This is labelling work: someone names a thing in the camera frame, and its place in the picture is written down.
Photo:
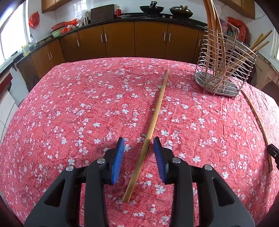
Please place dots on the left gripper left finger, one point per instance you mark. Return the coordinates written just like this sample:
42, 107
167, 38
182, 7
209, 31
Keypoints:
60, 204

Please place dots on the wooden chopstick six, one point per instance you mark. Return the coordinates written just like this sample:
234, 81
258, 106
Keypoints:
145, 147

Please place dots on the wooden chopstick two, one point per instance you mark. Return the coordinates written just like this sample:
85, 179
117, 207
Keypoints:
227, 59

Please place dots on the wooden chopstick five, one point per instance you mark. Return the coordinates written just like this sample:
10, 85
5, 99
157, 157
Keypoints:
220, 34

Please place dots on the wooden chopstick three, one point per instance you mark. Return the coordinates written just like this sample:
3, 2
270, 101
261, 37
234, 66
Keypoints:
214, 32

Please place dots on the wooden chopstick one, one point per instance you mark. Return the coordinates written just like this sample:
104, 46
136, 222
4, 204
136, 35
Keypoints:
210, 36

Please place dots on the wooden chopstick four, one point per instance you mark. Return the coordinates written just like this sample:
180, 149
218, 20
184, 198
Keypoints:
238, 79

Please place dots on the wooden chopstick seven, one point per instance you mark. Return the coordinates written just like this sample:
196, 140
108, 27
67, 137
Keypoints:
244, 57

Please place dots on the brown lower kitchen cabinets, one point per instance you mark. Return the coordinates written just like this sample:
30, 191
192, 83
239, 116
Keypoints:
149, 39

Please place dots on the wooden chopstick eight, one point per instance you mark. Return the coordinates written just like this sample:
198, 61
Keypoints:
261, 129

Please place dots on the cream wooden side table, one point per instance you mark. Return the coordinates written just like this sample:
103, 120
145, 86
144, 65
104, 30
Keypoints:
265, 77

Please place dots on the red floral tablecloth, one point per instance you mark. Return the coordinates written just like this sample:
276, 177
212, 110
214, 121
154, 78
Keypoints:
78, 111

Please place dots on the colourful items on side table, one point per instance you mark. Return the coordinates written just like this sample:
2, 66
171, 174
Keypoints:
244, 33

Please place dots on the black lidded wok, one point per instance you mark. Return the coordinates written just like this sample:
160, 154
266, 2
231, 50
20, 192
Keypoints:
181, 12

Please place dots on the green basin with red items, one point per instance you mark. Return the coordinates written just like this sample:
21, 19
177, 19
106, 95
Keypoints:
64, 27

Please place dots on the red plastic bag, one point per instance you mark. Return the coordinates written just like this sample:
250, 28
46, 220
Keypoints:
34, 20

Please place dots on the dark cutting board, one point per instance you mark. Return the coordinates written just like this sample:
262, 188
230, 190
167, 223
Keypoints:
102, 13

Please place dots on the red bottle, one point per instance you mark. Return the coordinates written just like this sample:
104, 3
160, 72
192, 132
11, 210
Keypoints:
118, 12

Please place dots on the metal wire utensil holder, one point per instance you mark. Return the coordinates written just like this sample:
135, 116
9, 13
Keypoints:
200, 74

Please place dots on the right upper wall cabinet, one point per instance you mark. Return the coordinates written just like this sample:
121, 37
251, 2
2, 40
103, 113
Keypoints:
244, 7

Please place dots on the black wok with handle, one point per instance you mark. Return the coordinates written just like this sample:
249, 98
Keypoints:
152, 9

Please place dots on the brown upper wall cabinet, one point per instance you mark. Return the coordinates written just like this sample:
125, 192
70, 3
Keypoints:
52, 5

